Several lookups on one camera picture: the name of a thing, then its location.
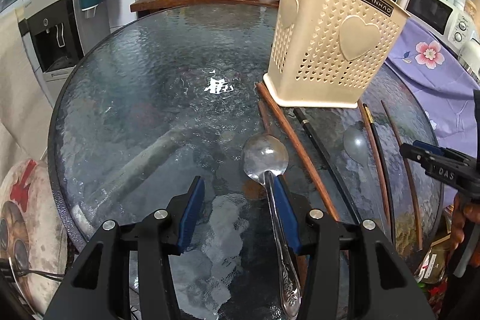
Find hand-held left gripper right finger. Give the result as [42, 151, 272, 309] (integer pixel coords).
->
[272, 174, 436, 320]

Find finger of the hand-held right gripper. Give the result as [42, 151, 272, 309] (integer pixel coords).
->
[399, 144, 457, 181]
[412, 141, 472, 165]

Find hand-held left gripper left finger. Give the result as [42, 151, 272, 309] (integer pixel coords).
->
[43, 175, 206, 320]

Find thin dark brown chopstick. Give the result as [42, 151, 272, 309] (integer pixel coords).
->
[381, 100, 423, 252]

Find dark chopstick pair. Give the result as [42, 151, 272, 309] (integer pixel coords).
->
[362, 103, 395, 243]

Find large metal spoon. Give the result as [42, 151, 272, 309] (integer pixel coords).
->
[241, 133, 302, 319]

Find plain black chopstick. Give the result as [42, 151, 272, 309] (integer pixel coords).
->
[293, 107, 364, 224]

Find beige perforated utensil basket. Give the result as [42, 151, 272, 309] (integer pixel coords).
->
[262, 0, 412, 109]

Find purple floral cloth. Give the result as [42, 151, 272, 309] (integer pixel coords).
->
[386, 16, 480, 148]

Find white kettle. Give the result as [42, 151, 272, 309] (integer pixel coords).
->
[455, 38, 480, 78]

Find white microwave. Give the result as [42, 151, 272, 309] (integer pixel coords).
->
[406, 0, 472, 45]

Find beige cloth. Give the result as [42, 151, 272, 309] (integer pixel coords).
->
[0, 9, 55, 171]

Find wooden counter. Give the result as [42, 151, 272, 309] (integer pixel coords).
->
[130, 0, 280, 19]

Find grey water dispenser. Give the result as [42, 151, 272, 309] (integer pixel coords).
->
[17, 0, 111, 82]

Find black cable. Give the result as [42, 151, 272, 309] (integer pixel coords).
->
[0, 259, 65, 284]

